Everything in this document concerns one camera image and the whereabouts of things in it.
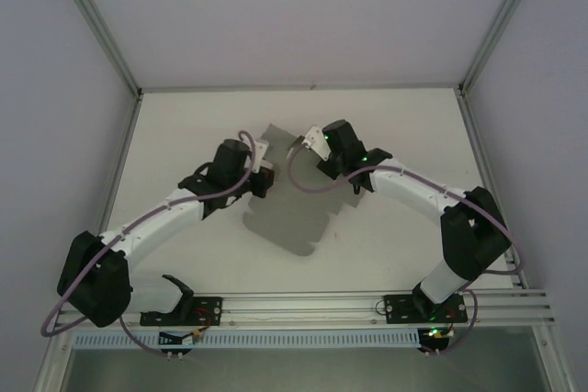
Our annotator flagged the grey cardboard box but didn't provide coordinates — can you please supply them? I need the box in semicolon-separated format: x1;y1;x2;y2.
241;123;364;258

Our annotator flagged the grey metal panel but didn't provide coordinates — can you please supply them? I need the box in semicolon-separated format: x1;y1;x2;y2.
59;348;552;392

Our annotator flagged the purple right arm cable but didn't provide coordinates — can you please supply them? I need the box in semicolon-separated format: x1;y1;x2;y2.
287;143;527;359

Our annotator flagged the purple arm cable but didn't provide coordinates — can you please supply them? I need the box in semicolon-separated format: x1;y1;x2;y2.
287;143;527;359
40;130;256;359

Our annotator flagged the aluminium table side rail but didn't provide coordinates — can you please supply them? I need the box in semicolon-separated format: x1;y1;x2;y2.
458;91;528;291
80;93;144;296

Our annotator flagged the aluminium mounting rail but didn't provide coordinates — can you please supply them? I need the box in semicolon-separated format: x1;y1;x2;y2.
54;288;558;332

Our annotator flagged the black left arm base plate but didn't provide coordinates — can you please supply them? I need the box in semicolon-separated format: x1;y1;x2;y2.
139;295;225;327

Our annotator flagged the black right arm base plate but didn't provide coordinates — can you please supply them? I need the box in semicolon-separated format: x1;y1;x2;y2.
383;293;469;325

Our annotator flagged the aluminium frame post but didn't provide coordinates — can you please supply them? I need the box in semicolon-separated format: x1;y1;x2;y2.
458;0;551;97
45;0;142;98

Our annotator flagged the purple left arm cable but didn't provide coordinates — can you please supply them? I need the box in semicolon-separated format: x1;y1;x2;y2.
40;130;256;359

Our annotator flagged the aluminium frame leg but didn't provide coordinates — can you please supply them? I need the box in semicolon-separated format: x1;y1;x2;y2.
31;331;77;392
532;330;588;392

